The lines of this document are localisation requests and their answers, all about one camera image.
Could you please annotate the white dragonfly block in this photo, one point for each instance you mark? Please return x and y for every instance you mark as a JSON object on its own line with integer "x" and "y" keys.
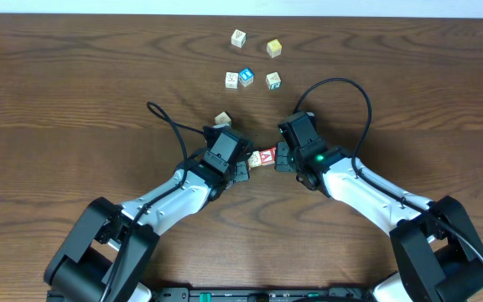
{"x": 224, "y": 118}

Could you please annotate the yellow top block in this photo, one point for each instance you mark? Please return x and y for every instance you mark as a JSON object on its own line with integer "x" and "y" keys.
{"x": 274, "y": 48}

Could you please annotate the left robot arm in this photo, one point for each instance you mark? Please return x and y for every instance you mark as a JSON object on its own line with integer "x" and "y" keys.
{"x": 106, "y": 252}

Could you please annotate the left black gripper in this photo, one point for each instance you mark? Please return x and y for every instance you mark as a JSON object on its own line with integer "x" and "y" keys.
{"x": 241, "y": 171}

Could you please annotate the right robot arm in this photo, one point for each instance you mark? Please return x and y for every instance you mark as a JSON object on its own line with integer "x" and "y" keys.
{"x": 438, "y": 251}

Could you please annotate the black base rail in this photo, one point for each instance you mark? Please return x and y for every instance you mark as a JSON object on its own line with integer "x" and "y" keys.
{"x": 260, "y": 295}

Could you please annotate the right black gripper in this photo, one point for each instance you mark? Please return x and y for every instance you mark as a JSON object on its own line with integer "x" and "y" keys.
{"x": 280, "y": 164}

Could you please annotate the white block yellow side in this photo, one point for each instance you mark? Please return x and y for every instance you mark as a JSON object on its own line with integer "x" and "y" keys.
{"x": 254, "y": 160}

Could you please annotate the white block number four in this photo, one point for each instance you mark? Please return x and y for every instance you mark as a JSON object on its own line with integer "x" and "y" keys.
{"x": 231, "y": 80}

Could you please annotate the blue top block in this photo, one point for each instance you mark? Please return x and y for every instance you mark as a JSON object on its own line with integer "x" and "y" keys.
{"x": 246, "y": 77}

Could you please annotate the white block top left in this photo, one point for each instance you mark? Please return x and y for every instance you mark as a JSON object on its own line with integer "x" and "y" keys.
{"x": 238, "y": 38}

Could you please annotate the white block green side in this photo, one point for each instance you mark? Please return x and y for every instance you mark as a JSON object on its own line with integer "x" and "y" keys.
{"x": 273, "y": 81}

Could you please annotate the red A block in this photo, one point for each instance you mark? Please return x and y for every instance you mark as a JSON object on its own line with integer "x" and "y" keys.
{"x": 268, "y": 156}

